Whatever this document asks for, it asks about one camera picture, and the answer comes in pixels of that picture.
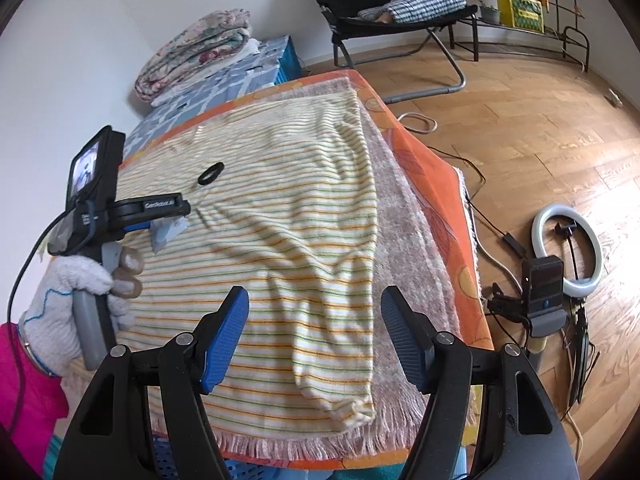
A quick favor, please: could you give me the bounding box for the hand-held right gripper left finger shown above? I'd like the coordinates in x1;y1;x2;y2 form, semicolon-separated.
52;286;250;480

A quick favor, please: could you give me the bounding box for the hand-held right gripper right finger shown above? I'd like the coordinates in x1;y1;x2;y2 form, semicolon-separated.
381;286;581;480

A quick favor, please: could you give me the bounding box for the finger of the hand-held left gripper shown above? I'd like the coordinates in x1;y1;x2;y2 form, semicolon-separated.
131;193;192;233

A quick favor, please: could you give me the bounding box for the pale blue paper scrap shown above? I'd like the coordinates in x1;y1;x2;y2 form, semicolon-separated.
149;216;188;254

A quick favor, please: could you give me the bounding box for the person's left forearm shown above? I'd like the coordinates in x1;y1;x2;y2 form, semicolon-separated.
0;322;68;441

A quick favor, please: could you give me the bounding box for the person's left hand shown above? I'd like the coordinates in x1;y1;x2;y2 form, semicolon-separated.
17;246;146;378

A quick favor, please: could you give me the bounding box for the black clamp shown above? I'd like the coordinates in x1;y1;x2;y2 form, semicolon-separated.
482;282;528;323

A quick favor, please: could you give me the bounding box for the yellow green striped towel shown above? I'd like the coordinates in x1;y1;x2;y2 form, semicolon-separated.
107;91;381;433

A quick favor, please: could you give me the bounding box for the blue plaid sheet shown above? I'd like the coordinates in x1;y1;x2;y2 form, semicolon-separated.
122;35;301;161

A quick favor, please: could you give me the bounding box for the pink plaid fringed blanket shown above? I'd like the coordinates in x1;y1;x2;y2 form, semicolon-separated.
150;77;481;461

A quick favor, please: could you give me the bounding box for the blue plastic crate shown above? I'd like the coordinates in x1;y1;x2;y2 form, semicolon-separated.
147;435;263;480
274;37;304;87

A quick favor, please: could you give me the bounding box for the folded floral quilt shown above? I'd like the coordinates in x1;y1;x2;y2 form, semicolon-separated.
135;8;253;103

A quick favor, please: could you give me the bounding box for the orange floral sheet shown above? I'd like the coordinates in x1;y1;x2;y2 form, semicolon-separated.
120;69;496;471

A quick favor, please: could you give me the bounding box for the checked cushion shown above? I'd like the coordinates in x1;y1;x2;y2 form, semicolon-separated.
357;0;468;25

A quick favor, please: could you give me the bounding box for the yellow plastic crate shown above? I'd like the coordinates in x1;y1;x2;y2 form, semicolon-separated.
495;0;545;35

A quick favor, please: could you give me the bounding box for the black metal drying rack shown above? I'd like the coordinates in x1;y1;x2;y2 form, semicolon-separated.
447;0;593;73

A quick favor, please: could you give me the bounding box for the black ring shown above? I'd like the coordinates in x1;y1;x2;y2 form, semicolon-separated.
197;162;226;186

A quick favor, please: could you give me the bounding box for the black camera cable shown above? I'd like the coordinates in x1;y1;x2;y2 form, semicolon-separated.
7;200;96;436

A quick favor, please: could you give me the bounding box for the black cable with adapter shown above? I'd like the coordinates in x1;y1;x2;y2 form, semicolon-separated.
430;147;526;261

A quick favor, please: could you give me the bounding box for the black camera on grey mount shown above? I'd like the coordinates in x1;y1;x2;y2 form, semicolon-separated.
520;256;568;338

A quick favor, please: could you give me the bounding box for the white ring light on stand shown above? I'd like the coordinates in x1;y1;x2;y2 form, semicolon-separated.
531;203;601;408

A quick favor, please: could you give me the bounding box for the white cable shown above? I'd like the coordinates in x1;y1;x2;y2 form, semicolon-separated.
395;111;440;134

